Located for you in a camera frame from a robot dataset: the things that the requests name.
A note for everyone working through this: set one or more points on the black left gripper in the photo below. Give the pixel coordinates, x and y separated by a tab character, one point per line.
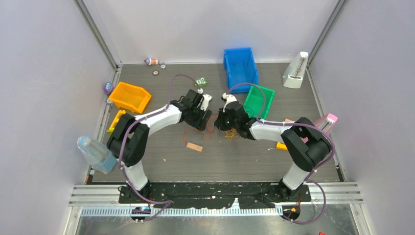
200	124

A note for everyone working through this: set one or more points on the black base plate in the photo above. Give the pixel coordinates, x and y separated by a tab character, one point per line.
221	195

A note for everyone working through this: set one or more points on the yellow triangle block right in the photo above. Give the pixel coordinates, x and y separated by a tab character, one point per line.
281	146

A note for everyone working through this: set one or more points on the clear plastic bottle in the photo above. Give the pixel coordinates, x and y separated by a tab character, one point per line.
97	155

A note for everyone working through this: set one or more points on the orange plastic bin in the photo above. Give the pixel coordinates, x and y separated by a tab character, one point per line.
130	97

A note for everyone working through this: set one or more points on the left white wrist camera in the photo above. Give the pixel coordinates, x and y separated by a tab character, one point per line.
205	101

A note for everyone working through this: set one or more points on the white metronome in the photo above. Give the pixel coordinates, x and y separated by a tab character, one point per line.
294	74

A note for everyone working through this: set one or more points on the blue plastic bin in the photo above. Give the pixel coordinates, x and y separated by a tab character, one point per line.
240	66

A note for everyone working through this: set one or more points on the green plastic bin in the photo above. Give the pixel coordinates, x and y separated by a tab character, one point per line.
255	100

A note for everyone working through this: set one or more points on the small wooden block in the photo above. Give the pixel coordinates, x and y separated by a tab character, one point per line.
194	147

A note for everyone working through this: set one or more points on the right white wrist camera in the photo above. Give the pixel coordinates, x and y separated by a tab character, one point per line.
227	99

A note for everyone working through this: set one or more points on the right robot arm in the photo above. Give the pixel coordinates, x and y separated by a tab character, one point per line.
307	145

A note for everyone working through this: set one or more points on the purple round toy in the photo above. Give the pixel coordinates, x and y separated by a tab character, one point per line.
108	88

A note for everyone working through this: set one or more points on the yellow triangle block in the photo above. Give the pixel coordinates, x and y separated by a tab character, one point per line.
115	121
281	146

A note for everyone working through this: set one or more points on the green monster toy block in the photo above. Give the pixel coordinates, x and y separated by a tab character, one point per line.
201	82

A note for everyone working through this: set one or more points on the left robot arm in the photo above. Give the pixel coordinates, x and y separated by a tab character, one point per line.
129	139

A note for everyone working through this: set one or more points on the pink metronome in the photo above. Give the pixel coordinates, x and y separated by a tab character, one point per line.
326	123

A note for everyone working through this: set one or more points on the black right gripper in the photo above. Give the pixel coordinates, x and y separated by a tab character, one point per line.
219	123

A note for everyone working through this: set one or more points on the yellow triangle block left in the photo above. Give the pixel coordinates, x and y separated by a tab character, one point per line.
115	121

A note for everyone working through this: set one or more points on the small clown figurine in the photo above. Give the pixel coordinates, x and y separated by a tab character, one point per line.
150	61

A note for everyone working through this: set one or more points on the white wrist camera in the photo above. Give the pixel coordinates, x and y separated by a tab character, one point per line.
227	99
205	101

